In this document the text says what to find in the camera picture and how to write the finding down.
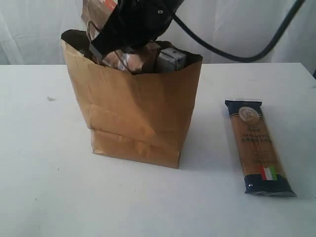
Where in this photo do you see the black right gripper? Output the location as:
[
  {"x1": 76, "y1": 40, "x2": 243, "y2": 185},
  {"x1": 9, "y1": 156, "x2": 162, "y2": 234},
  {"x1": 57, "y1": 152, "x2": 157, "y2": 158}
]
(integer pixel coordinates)
[{"x1": 89, "y1": 0, "x2": 183, "y2": 60}]

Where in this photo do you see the brown kraft stand-up pouch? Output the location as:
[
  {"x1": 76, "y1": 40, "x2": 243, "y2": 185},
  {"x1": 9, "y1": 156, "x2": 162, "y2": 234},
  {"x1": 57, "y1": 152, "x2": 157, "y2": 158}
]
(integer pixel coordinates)
[{"x1": 81, "y1": 0, "x2": 160, "y2": 74}]

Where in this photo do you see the small white blue carton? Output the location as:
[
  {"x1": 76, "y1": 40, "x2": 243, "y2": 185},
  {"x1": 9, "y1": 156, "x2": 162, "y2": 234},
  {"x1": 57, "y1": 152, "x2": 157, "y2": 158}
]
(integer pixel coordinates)
[{"x1": 156, "y1": 47, "x2": 187, "y2": 73}]

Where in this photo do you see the brown paper shopping bag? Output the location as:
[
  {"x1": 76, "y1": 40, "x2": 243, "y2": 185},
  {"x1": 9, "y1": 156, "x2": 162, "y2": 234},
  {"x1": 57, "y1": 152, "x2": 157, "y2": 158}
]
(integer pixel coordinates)
[{"x1": 61, "y1": 30, "x2": 202, "y2": 168}]

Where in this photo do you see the spaghetti packet with Italian flag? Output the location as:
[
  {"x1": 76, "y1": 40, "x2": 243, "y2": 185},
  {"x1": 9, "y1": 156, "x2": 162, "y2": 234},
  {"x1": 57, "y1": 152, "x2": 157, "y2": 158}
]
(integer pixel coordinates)
[{"x1": 225, "y1": 100, "x2": 296, "y2": 197}]

